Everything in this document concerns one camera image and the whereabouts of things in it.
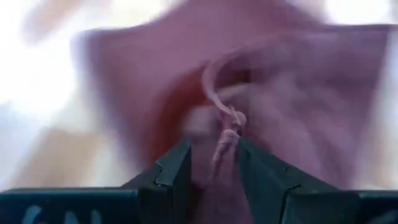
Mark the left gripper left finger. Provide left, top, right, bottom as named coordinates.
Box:
left=0, top=139, right=192, bottom=224

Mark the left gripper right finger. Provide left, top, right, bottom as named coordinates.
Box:
left=238, top=138, right=398, bottom=224

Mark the maroon baseball cap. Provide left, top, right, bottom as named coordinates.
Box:
left=70, top=0, right=398, bottom=224

